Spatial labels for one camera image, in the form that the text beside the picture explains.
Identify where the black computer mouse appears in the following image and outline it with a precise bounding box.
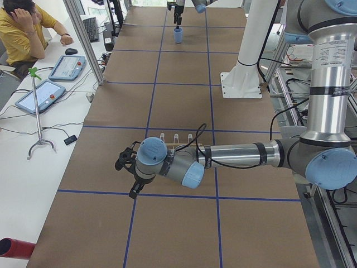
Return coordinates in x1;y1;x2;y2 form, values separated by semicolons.
65;48;78;55

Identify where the teach pendant tablet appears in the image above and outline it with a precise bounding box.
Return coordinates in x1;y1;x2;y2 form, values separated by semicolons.
48;55;86;81
15;80;65;113

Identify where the small black sensor box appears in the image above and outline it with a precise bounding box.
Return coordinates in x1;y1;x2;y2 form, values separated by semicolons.
64;135;78;145

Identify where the aluminium frame post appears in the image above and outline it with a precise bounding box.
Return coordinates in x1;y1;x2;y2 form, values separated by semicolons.
63;0;105;85

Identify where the red cylinder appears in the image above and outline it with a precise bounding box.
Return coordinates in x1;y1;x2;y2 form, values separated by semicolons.
1;238;36;260

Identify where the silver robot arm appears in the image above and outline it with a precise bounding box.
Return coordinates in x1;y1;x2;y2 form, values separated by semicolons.
167;0;215;29
115;1;356;198

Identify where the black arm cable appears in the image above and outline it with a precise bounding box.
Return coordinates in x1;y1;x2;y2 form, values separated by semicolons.
178;123;310;170

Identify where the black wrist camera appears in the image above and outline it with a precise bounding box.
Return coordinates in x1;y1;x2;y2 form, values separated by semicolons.
115;141;140;173

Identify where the black keyboard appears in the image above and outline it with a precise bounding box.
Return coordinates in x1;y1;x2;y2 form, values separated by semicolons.
82;17;99;42

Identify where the blue plastic cup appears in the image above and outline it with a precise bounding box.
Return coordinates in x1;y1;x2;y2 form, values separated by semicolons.
173;27;183;44

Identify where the person in yellow shirt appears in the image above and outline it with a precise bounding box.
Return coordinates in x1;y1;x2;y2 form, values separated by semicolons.
1;1;73;67

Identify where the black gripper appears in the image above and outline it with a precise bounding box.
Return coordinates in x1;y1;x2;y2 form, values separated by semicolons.
174;4;184;29
129;174;152;199

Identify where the near teach pendant tablet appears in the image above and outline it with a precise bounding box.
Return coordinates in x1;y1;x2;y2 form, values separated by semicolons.
15;80;65;113

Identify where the white wire cup holder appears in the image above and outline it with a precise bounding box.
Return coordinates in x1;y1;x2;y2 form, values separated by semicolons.
159;132;196;149

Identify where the far teach pendant tablet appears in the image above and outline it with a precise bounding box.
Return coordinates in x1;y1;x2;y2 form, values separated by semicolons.
48;55;86;81

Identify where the brown paper table cover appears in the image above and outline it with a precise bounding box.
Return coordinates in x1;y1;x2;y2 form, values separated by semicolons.
27;6;321;268

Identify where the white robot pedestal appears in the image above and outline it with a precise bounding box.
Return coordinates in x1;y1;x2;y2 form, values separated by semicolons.
220;0;279;99

